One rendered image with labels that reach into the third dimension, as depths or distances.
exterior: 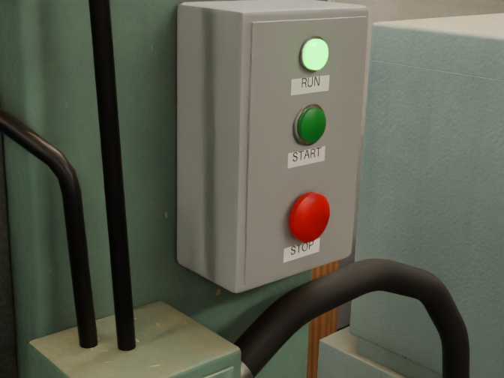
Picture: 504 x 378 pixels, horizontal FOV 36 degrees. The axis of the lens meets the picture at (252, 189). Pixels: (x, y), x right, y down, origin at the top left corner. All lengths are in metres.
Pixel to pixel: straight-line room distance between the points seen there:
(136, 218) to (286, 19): 0.14
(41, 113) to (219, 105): 0.09
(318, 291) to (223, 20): 0.20
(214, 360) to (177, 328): 0.04
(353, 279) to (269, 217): 0.12
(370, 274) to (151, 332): 0.18
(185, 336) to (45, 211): 0.10
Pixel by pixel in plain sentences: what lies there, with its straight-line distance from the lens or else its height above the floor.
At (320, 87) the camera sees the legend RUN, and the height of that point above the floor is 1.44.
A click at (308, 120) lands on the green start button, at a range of 0.44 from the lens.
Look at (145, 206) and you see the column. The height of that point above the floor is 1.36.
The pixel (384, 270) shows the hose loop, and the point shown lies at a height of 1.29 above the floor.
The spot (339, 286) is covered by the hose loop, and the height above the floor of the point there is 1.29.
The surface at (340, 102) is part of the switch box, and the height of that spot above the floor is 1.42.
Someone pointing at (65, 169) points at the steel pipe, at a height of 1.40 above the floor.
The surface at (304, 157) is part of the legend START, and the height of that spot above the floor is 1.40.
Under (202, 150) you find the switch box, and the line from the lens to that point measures 0.45.
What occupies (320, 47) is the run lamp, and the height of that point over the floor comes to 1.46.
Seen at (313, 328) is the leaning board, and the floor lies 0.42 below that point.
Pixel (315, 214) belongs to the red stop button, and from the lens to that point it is 0.46.
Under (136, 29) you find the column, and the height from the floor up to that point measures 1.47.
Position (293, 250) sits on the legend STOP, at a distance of 0.47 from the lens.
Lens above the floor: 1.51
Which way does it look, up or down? 17 degrees down
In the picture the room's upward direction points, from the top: 2 degrees clockwise
